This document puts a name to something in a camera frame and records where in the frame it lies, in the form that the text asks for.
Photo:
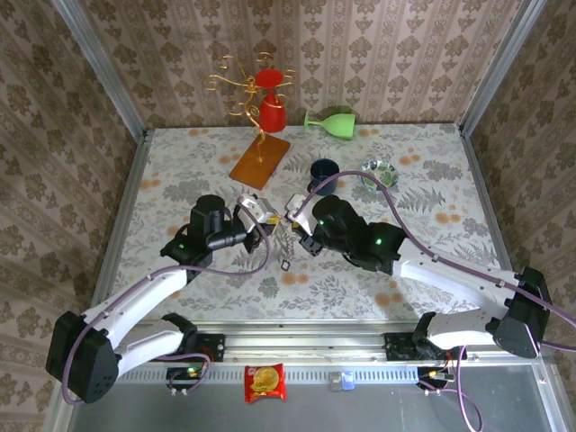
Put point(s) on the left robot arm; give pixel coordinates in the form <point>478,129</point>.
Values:
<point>139,299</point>

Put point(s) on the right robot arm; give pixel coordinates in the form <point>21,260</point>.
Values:
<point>450,288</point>

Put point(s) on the dark blue mug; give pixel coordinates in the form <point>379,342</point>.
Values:
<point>321,167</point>

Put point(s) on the green leaf pattern bowl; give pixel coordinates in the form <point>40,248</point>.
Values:
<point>382,168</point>

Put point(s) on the red wine glass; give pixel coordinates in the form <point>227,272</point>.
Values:
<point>272,117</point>

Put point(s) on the green wine glass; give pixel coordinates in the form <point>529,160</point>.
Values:
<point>339,126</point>

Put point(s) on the slotted metal strip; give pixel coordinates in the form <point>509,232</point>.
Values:
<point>306,374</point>

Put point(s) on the small blue silver device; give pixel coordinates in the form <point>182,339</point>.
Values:
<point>342,381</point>

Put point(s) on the red snack packet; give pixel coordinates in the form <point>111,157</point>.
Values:
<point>265,382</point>

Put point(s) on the grey metal sheet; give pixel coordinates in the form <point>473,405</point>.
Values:
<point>360,409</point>

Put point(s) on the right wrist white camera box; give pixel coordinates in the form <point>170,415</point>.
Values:
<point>306,222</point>

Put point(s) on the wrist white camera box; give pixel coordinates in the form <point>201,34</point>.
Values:
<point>306,222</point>
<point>252,209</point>

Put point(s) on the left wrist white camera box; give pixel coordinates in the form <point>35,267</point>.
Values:
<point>252,209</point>

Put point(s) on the aluminium table side rail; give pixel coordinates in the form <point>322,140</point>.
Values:
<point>126,202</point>
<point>487,202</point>

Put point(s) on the wide aluminium base rail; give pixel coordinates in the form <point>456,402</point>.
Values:
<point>306,342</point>

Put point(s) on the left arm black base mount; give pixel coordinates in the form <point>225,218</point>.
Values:
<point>211,348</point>

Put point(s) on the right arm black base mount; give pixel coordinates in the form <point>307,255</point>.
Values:
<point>396,348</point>

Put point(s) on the aluminium frame post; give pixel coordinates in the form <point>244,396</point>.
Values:
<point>501,67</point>
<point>105,76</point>

